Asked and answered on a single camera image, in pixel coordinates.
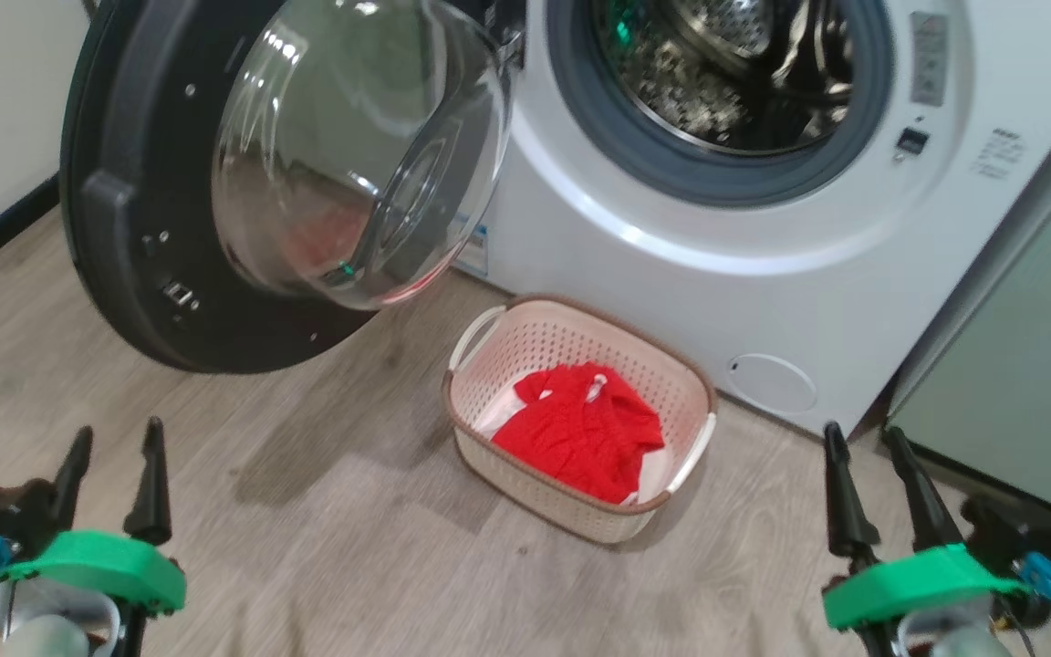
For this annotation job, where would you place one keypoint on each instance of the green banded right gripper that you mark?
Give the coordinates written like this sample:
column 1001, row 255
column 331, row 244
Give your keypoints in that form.
column 909, row 579

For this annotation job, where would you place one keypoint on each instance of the washing machine glass door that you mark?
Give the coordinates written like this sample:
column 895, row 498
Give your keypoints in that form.
column 142, row 228

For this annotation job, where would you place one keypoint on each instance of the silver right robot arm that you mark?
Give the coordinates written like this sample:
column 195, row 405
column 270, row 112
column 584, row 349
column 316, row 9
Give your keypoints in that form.
column 954, row 639

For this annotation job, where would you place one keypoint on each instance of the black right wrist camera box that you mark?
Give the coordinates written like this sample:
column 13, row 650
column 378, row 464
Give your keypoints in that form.
column 1004, row 534

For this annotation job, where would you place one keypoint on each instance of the red garment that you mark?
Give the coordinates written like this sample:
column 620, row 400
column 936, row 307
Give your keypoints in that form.
column 580, row 438

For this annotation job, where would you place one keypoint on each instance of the white front-load washing machine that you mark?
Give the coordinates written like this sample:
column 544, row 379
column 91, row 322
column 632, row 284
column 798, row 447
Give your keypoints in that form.
column 671, row 274

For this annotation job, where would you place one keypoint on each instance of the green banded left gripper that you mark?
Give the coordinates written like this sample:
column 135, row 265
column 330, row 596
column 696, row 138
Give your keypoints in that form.
column 97, row 561

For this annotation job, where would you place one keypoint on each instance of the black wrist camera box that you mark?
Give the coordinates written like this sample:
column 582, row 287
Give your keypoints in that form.
column 1004, row 534
column 5, row 516

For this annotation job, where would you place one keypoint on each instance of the cream perforated laundry basket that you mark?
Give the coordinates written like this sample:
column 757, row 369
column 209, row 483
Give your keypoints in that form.
column 525, row 347

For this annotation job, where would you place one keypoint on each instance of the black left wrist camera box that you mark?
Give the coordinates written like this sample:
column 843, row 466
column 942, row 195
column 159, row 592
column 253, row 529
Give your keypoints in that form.
column 5, row 516

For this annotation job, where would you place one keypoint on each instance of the beige cabinet side panel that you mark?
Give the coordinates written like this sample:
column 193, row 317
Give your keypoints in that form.
column 991, row 292

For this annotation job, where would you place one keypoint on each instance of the pale green cabinet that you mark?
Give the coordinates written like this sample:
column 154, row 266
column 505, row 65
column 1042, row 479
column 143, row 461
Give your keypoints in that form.
column 1036, row 383

